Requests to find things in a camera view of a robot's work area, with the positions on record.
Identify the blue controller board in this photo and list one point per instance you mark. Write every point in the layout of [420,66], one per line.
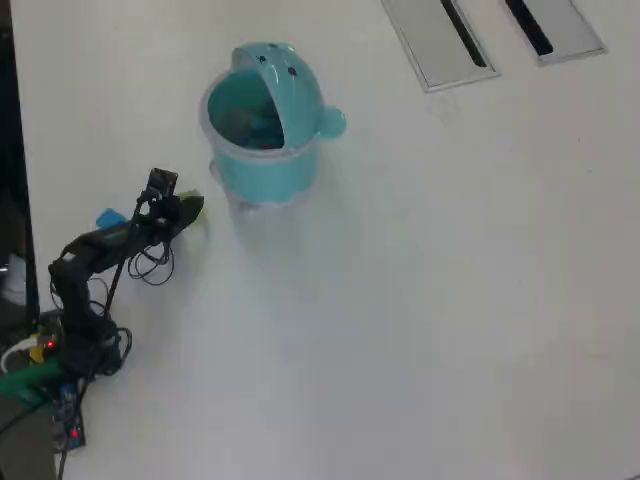
[70,415]

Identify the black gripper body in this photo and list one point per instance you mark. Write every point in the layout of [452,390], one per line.
[161,215]

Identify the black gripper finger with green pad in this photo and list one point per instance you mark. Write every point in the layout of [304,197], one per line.
[189,214]
[186,194]

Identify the blue lego block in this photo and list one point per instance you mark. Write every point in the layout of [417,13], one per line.
[108,218]

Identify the teal whale-shaped bin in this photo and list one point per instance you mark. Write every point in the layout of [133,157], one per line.
[300,100]

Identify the yellow base part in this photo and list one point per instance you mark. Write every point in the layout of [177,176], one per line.
[39,352]

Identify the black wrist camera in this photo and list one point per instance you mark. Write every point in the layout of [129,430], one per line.
[162,181]

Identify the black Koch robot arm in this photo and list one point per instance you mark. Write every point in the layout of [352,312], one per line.
[74,295]

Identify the green base clamp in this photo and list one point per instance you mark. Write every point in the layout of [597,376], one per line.
[25,380]

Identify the black table edge frame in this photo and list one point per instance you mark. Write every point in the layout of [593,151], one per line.
[12,150]

